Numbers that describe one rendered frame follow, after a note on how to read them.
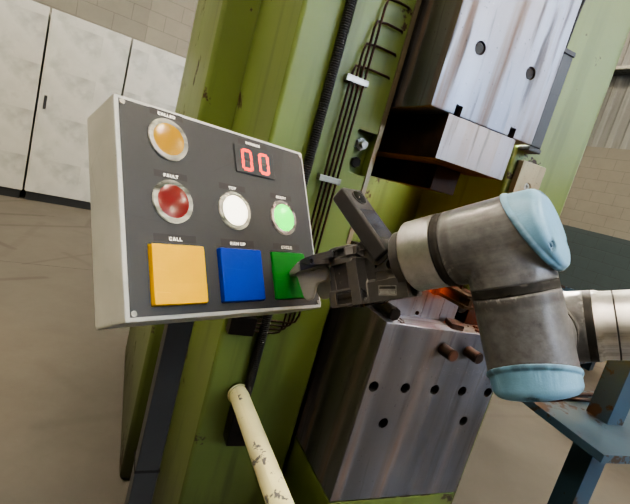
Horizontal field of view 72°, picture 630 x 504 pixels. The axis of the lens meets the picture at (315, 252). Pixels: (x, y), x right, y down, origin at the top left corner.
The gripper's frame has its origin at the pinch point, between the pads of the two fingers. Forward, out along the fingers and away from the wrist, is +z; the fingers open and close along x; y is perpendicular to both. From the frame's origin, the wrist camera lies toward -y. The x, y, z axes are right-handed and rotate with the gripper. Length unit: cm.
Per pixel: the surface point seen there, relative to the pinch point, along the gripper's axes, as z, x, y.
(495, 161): -18, 50, -22
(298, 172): 1.6, 5.2, -17.5
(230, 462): 50, 22, 40
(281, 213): 1.2, -0.7, -9.2
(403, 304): 4.2, 38.8, 7.0
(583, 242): 86, 870, -78
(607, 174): 27, 871, -190
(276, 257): 1.2, -2.9, -1.9
